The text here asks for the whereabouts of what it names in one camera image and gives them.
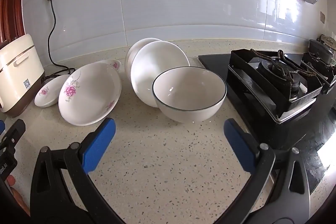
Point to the large floral deep plate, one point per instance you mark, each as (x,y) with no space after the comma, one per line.
(92,92)

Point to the cream rice cooker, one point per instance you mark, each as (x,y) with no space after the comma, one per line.
(18,69)

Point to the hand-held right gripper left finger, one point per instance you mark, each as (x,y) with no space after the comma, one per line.
(98,145)

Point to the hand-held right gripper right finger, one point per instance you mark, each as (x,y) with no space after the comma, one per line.
(237,142)

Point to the gas burner head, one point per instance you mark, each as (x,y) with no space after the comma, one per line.
(273,67)

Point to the white bowl with dark rim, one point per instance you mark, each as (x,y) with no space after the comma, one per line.
(189,87)

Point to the black burner grate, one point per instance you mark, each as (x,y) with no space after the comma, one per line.
(315,69)
(244,61)

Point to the small wall socket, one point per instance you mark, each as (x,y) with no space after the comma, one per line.
(322,17)

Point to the small floral plate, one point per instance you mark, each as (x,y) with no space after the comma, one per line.
(114,64)
(50,92)

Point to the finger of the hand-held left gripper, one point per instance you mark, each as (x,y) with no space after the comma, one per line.
(1,127)
(14,133)

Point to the black glass gas stove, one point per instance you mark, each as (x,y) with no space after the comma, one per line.
(309,129)

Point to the person's left hand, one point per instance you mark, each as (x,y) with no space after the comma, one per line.
(19,200)

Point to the red wooden frame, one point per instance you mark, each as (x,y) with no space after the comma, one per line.
(11,3)

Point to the dark metal kettle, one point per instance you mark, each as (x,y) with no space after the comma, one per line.
(319,49)

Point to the plain white plate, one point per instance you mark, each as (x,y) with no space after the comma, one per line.
(157,61)
(132,53)

